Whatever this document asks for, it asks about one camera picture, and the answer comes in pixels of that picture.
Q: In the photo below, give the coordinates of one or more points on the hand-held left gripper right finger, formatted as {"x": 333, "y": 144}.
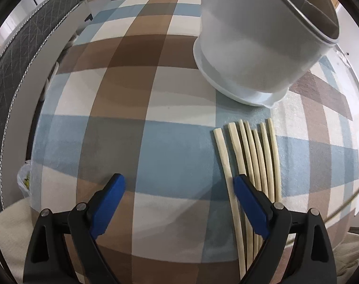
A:
{"x": 250, "y": 204}

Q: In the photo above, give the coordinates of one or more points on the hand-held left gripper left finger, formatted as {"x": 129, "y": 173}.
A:
{"x": 108, "y": 204}

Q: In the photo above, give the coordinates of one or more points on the row of wooden chopsticks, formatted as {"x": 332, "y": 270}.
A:
{"x": 222, "y": 151}

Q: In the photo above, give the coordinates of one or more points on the white round utensil holder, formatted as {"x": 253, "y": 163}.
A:
{"x": 247, "y": 35}

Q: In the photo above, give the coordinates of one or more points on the clear plastic bag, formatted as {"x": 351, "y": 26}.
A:
{"x": 22, "y": 180}

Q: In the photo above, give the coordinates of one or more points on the cream seat cushion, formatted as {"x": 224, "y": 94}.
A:
{"x": 8, "y": 227}

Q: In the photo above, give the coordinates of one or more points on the plaid blue brown tablecloth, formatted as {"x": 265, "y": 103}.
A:
{"x": 167, "y": 94}

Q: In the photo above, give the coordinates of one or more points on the grey quilted mattress edge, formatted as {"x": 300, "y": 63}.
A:
{"x": 8, "y": 80}

